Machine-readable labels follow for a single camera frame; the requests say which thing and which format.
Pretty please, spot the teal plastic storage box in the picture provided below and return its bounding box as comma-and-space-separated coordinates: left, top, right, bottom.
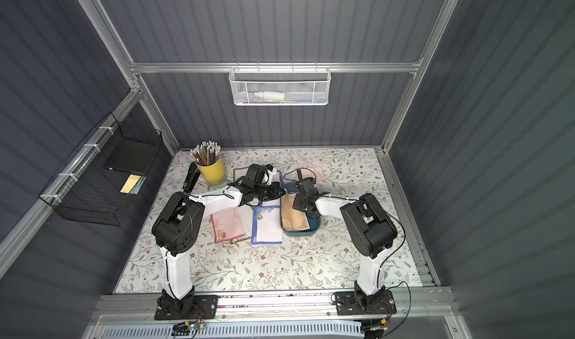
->
280, 183, 320, 236

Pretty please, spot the beige ornate stationery paper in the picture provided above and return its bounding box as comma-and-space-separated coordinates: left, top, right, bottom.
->
281, 194, 310, 232

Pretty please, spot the red bordered stationery paper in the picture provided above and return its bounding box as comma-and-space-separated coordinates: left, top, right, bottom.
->
211, 208, 246, 243

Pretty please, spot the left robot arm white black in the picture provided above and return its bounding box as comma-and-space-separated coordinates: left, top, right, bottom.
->
151, 164, 286, 307

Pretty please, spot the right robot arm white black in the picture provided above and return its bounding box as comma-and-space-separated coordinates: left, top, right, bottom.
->
293, 168, 398, 306

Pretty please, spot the pink calculator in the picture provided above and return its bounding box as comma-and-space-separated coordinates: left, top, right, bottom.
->
300, 167, 326, 183

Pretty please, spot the yellow pencil cup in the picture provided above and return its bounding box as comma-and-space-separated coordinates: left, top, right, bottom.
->
197, 158, 226, 184

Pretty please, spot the bundle of pencils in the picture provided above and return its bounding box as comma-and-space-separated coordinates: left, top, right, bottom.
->
190, 141, 221, 167

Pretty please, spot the black stapler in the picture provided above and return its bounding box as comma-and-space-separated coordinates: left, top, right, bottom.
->
182, 162, 201, 193

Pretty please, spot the yellow sticky note pad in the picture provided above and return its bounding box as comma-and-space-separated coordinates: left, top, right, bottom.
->
120, 174, 141, 194

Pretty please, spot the black notebook in basket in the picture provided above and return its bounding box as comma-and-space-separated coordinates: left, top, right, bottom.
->
104, 138, 159, 176

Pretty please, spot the small green circuit board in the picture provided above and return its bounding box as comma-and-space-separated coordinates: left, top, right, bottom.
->
171, 321, 206, 338

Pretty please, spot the white wire mesh basket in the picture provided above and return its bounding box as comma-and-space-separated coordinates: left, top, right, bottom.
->
229, 66, 332, 107

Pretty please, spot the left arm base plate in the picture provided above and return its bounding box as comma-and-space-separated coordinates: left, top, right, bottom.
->
154, 293, 219, 321

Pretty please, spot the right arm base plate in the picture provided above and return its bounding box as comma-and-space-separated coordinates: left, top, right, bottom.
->
331, 290, 397, 317

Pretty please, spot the white perforated cable tray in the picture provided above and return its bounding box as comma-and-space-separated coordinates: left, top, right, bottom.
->
100, 320, 364, 338

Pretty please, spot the black wire wall basket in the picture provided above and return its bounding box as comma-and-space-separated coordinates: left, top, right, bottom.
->
39, 116, 163, 227

